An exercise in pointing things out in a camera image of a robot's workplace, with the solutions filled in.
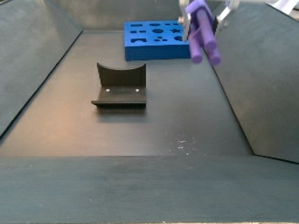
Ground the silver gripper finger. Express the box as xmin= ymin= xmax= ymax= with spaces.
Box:
xmin=178 ymin=0 xmax=191 ymax=41
xmin=214 ymin=0 xmax=240 ymax=32

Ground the purple three prong object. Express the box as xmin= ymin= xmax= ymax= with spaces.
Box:
xmin=186 ymin=0 xmax=220 ymax=66

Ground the blue foam shape board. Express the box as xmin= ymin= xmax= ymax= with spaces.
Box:
xmin=124 ymin=20 xmax=191 ymax=61

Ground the black curved fixture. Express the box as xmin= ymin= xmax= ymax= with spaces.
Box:
xmin=91 ymin=64 xmax=147 ymax=108

